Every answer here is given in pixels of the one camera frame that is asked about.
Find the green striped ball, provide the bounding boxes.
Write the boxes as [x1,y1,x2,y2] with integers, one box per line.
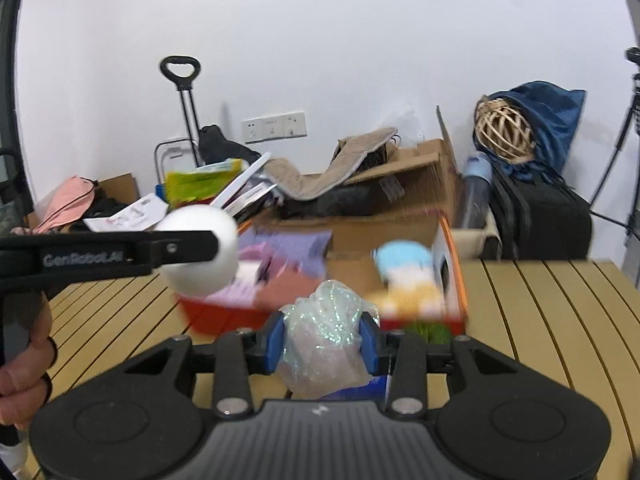
[402,320,451,345]

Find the dark blue fabric bag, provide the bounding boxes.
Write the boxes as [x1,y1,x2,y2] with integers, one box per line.
[472,80,586,186]

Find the pink sponge block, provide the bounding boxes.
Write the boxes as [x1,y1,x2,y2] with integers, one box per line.
[255,275,321,311]

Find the black tripod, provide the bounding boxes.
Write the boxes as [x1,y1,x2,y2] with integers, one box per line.
[587,72,640,246]

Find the dark grey cloth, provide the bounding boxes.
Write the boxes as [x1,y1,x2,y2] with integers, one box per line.
[277,180,388,218]

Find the red cardboard box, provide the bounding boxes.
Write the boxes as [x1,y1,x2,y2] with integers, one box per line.
[177,210,470,338]

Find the small blue packet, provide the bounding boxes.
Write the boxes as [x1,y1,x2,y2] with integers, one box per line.
[320,374,387,402]

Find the pink drawstring bag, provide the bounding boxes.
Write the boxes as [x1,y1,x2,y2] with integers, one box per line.
[32,176,99,235]

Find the yellow-green plastic bag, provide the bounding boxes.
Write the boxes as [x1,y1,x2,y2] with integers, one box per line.
[165,158,250,208]

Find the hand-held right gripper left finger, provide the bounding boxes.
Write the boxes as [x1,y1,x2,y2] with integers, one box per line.
[117,311,286,418]

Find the cardboard box with open flaps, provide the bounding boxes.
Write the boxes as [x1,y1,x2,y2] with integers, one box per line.
[270,105,463,233]

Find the grey water bottle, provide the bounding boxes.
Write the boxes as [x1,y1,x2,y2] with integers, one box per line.
[457,155,495,231]

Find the small brown cardboard box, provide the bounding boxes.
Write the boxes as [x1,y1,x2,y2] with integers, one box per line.
[97,173,138,206]

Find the white printed paper sheets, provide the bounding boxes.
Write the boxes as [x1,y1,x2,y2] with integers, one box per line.
[82,192,171,233]

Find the black pouch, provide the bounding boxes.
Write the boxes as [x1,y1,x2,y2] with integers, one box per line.
[199,124,262,166]

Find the woven rattan ball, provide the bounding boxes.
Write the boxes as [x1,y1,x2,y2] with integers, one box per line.
[474,100,535,165]

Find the white foam ball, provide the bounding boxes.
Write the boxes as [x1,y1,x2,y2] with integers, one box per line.
[152,204,240,297]

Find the iridescent mesh bath sponge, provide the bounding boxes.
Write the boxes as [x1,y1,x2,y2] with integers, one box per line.
[277,280,383,401]

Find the person's left hand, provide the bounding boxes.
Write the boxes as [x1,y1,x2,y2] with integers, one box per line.
[0,305,55,432]

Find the purple towel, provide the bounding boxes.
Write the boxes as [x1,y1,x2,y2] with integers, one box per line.
[239,230,333,281]

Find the black clothing pile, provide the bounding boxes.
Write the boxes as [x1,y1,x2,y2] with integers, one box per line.
[90,197,131,221]

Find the yellow plush toy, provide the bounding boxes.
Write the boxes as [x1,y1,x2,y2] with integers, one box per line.
[365,267,448,318]

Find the metal folding stool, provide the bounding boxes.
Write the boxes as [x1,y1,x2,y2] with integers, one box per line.
[154,137,201,198]

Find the black luggage bag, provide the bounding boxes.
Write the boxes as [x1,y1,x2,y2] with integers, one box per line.
[487,165,593,261]

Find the dark framed glass door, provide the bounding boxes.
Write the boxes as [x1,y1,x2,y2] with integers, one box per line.
[0,0,33,221]

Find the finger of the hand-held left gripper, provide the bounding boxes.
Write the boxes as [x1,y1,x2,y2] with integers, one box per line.
[144,231,222,267]

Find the black trolley handle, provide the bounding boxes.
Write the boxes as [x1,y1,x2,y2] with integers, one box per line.
[160,55,202,168]

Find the cream cloth bag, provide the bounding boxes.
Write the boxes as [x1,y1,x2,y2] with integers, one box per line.
[450,227,501,261]

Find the white wall socket strip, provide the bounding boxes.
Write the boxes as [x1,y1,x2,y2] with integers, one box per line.
[241,111,307,143]

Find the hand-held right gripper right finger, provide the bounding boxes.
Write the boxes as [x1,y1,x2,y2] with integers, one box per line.
[360,311,521,418]

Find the stack of white booklets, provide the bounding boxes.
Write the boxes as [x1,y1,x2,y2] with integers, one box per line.
[212,152,281,221]

